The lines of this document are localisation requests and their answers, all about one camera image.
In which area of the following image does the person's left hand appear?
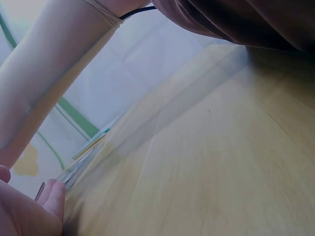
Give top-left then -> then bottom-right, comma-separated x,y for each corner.
0,164 -> 67,236

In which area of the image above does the person's right forearm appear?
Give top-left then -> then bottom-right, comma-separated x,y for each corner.
0,0 -> 152,170

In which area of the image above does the dark grey flat object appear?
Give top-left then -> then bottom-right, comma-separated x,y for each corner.
34,181 -> 47,203

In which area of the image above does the black wrist band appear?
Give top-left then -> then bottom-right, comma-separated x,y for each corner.
119,6 -> 157,20

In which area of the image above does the person's body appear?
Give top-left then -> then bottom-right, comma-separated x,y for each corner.
150,0 -> 315,54

